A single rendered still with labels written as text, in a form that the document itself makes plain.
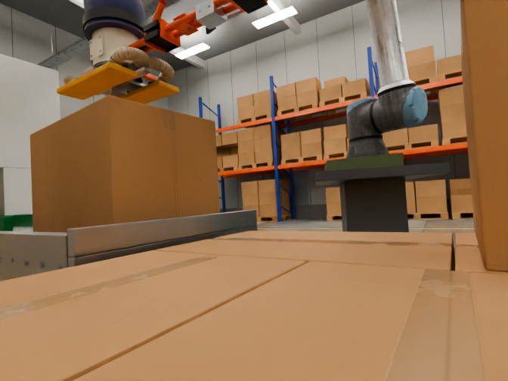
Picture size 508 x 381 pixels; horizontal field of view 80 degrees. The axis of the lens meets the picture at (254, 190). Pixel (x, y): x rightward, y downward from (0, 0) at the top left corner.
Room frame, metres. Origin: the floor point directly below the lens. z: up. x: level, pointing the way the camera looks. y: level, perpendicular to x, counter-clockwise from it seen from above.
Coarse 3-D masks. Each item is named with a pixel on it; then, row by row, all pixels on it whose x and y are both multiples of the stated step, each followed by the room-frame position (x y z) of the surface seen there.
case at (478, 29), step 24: (480, 0) 0.37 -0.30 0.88; (504, 0) 0.36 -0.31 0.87; (480, 24) 0.37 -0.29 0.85; (504, 24) 0.36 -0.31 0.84; (480, 48) 0.37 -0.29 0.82; (504, 48) 0.36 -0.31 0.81; (480, 72) 0.37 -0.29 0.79; (504, 72) 0.36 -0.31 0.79; (480, 96) 0.37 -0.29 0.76; (504, 96) 0.36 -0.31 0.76; (480, 120) 0.38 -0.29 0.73; (504, 120) 0.36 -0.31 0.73; (480, 144) 0.38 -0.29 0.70; (504, 144) 0.36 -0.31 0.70; (480, 168) 0.38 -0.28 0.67; (504, 168) 0.36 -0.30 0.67; (480, 192) 0.38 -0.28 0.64; (504, 192) 0.37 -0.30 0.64; (480, 216) 0.38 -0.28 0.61; (504, 216) 0.37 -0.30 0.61; (480, 240) 0.44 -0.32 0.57; (504, 240) 0.37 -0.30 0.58; (504, 264) 0.37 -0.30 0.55
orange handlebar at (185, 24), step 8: (216, 0) 0.83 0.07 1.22; (224, 0) 0.82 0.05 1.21; (224, 8) 0.87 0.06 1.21; (232, 8) 0.86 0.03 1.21; (184, 16) 0.90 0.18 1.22; (192, 16) 0.89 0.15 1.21; (168, 24) 0.94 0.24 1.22; (176, 24) 0.92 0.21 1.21; (184, 24) 0.91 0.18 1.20; (192, 24) 0.94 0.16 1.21; (200, 24) 0.93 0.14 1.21; (168, 32) 0.96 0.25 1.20; (176, 32) 0.98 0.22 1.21; (184, 32) 0.95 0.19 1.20; (192, 32) 0.96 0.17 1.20; (152, 48) 1.05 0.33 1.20; (152, 80) 1.32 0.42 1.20
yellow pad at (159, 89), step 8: (144, 88) 1.12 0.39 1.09; (152, 88) 1.11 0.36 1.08; (160, 88) 1.12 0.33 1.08; (168, 88) 1.12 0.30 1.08; (176, 88) 1.15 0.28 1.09; (128, 96) 1.18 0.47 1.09; (136, 96) 1.18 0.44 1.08; (144, 96) 1.18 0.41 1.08; (152, 96) 1.19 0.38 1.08; (160, 96) 1.19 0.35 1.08
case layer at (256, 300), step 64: (128, 256) 0.65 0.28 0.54; (192, 256) 0.60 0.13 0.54; (256, 256) 0.57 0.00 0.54; (320, 256) 0.53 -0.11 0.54; (384, 256) 0.50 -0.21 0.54; (448, 256) 0.47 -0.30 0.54; (0, 320) 0.30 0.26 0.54; (64, 320) 0.29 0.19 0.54; (128, 320) 0.28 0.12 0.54; (192, 320) 0.28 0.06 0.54; (256, 320) 0.27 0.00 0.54; (320, 320) 0.26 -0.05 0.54; (384, 320) 0.25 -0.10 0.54; (448, 320) 0.24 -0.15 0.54
